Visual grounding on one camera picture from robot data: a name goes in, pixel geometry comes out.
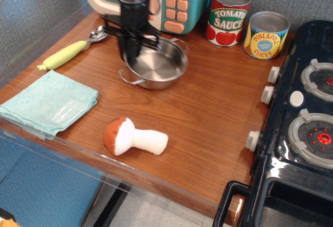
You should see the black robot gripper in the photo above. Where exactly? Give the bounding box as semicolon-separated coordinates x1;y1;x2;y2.
102;0;160;66

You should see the small steel pot bowl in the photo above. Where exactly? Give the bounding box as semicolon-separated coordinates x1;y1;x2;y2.
119;36;189;90

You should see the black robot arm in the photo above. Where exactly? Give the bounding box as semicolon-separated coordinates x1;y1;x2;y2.
102;0;160;64

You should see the light green folded towel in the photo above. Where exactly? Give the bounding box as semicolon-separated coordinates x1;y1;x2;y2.
1;70;98;140

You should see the teal toy microwave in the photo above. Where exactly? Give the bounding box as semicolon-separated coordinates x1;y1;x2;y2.
82;0;213;35

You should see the plush brown white mushroom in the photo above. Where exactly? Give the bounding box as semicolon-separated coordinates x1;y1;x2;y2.
103;117;169;156

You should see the tomato sauce can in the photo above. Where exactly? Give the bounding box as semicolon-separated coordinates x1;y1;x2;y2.
206;0;251;47

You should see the pineapple slices can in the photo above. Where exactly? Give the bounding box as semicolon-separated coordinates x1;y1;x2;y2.
244;11;290;60

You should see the orange plush toy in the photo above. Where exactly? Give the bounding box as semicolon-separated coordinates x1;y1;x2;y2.
0;219;20;227

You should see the black toy stove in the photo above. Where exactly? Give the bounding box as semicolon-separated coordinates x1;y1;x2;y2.
213;20;332;226

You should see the spoon with green handle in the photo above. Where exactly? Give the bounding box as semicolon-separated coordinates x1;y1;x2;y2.
37;26;107;71

